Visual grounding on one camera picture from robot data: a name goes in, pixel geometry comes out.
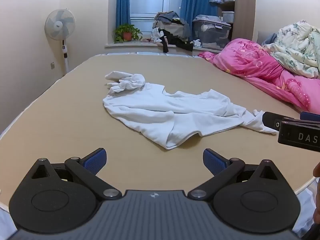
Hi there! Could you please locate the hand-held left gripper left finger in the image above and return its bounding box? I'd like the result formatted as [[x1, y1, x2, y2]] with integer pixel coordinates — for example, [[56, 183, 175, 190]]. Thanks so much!
[[30, 148, 122, 201]]

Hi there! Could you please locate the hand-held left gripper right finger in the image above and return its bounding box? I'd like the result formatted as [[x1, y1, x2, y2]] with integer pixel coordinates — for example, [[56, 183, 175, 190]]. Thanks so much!
[[187, 149, 278, 201]]

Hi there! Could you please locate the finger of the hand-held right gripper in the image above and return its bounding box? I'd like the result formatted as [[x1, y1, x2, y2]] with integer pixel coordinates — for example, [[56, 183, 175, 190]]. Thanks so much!
[[300, 112, 320, 122], [262, 111, 295, 131]]

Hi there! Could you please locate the white long-sleeved garment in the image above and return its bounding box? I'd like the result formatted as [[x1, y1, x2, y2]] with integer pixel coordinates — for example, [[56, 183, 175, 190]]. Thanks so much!
[[102, 71, 279, 150]]

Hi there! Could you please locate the pile of dark clothes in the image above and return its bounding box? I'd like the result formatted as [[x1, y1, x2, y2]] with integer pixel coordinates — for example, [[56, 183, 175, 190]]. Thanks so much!
[[151, 11, 194, 53]]

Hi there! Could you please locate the person's right hand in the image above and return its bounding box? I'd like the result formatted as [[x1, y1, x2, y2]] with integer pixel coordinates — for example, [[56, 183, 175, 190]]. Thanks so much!
[[312, 162, 320, 227]]

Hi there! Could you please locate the pink quilt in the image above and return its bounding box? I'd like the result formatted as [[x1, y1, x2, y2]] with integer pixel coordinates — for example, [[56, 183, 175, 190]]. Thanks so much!
[[198, 38, 320, 114]]

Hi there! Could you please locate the floral white quilt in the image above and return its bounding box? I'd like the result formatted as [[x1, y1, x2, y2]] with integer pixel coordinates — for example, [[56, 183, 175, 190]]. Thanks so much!
[[261, 20, 320, 79]]

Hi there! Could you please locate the grey blue pillow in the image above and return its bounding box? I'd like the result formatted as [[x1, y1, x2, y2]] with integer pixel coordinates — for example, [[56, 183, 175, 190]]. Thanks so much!
[[262, 33, 278, 46]]

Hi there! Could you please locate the clear plastic storage box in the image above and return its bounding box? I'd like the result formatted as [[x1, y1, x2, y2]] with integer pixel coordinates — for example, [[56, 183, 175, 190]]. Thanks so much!
[[192, 15, 232, 50]]

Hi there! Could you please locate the white plastic bin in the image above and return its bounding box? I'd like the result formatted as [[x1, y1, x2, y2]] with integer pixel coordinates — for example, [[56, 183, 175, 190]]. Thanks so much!
[[222, 11, 235, 23]]

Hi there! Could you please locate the wooden shelf unit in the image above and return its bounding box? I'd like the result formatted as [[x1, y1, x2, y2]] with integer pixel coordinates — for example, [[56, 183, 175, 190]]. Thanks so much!
[[217, 0, 257, 43]]

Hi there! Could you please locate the potted green plant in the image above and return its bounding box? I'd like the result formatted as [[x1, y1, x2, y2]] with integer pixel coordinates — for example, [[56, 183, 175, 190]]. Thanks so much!
[[114, 24, 143, 43]]

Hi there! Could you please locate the white standing fan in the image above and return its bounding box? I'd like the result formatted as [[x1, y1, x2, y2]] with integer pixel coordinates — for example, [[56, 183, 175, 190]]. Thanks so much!
[[44, 9, 76, 77]]

